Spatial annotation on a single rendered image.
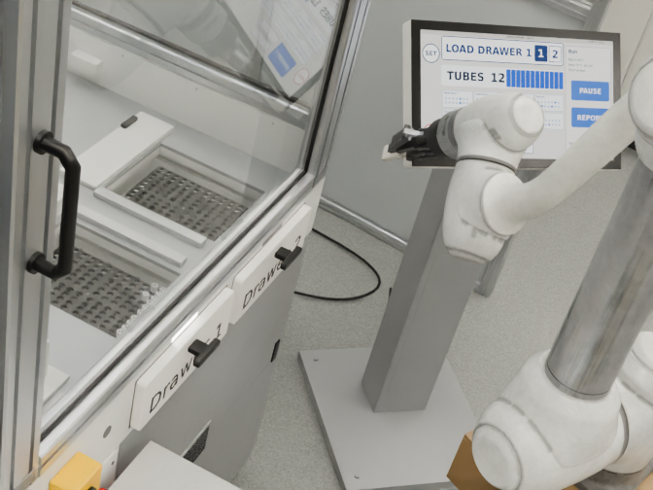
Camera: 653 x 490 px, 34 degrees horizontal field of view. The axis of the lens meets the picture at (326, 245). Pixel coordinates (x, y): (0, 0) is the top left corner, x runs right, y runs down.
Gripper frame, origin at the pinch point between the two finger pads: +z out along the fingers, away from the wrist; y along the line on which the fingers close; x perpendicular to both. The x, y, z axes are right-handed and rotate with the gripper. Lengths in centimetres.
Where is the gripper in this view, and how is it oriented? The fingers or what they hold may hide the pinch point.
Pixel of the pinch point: (395, 151)
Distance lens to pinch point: 213.8
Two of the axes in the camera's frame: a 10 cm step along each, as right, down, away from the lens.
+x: -2.3, 9.5, -1.9
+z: -4.8, 0.6, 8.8
